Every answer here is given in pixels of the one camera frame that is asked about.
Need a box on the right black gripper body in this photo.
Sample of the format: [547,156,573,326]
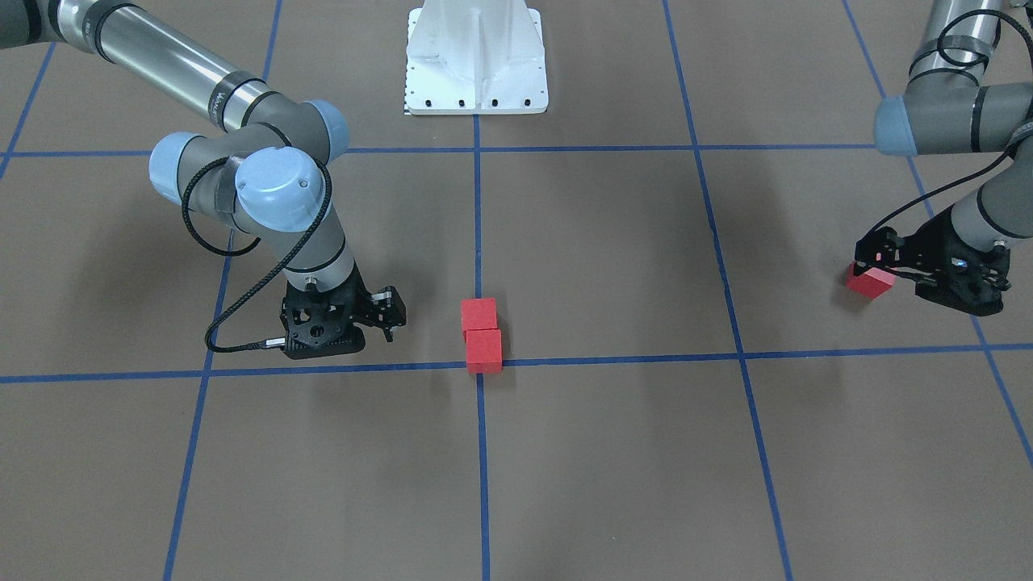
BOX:
[282,270,374,324]

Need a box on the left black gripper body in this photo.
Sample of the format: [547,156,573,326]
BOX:
[916,227,1011,316]

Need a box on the red block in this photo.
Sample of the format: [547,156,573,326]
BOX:
[465,328,504,374]
[845,262,897,300]

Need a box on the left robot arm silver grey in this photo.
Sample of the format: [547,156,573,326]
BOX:
[855,1,1031,316]

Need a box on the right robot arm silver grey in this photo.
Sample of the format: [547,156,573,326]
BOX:
[2,1,407,359]

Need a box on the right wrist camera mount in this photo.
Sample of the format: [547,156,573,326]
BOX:
[280,300,366,360]

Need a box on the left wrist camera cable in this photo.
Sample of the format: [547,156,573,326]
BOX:
[864,0,1033,243]

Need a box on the white pedestal column base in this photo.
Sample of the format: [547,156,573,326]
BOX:
[404,1,550,115]

